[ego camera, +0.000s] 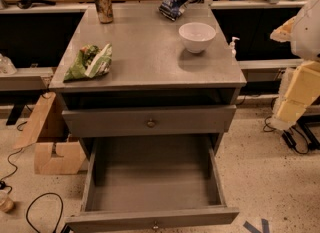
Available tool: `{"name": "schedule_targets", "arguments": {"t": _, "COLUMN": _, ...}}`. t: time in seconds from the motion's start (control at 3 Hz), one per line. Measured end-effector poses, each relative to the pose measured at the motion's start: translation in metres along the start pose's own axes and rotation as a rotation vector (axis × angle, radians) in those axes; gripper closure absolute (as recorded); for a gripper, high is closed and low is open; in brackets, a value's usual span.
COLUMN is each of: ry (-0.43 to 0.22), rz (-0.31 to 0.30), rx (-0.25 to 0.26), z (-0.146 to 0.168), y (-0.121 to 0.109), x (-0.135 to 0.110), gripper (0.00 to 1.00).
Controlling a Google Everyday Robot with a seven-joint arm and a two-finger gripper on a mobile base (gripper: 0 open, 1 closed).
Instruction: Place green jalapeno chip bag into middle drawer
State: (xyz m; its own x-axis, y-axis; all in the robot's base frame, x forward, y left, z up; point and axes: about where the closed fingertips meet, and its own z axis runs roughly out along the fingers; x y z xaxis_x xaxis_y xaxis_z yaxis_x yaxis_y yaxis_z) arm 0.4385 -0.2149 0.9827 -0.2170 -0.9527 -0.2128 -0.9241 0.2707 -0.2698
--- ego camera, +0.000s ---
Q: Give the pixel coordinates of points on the grey open middle drawer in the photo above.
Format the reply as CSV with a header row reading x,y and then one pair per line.
x,y
151,182

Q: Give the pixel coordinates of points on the white pump bottle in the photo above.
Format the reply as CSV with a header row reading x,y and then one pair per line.
x,y
232,46

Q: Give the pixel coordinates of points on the grey drawer cabinet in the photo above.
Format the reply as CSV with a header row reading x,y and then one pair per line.
x,y
150,65

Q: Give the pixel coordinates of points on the gold soda can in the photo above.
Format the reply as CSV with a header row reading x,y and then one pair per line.
x,y
104,11

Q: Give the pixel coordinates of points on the grey top drawer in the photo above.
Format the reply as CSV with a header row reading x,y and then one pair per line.
x,y
149,121

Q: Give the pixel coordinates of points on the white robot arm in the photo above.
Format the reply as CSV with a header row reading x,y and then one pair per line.
x,y
305,35

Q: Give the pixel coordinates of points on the wooden block stand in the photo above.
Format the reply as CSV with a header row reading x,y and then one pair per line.
x,y
55,151

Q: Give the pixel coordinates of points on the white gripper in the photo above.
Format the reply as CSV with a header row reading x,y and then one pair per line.
x,y
308,33

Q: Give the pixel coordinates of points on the green jalapeno chip bag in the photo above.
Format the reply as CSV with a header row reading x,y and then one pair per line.
x,y
90,62

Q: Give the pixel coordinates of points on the white ceramic bowl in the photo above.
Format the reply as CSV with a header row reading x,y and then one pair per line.
x,y
196,37

